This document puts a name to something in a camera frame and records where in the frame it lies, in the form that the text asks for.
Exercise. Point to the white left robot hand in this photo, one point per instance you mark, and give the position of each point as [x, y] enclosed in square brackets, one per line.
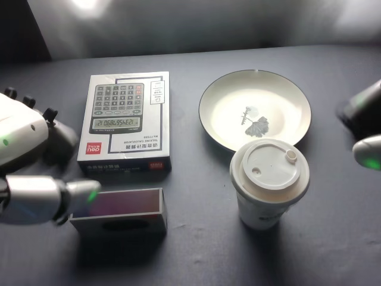
[21, 131]

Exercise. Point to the white lidded paper cup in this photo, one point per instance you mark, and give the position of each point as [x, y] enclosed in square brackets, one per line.
[268, 172]

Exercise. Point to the white plate with dark rim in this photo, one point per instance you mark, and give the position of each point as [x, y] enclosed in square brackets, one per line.
[238, 104]

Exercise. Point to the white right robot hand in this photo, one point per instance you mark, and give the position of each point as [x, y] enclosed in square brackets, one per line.
[367, 152]

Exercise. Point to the calculator box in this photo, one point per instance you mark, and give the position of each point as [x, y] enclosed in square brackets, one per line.
[125, 119]

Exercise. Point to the small grey purple box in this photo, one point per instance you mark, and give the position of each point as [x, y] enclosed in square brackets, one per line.
[119, 220]

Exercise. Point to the grey table cloth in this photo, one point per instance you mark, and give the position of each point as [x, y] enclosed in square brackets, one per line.
[190, 256]

